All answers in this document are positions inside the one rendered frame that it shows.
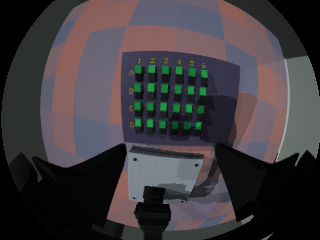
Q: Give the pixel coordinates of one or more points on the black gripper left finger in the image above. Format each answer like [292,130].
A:
[89,185]

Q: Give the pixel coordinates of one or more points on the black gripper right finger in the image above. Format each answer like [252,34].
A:
[249,180]

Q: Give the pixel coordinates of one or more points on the dark switch panel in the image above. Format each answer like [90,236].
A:
[176,98]

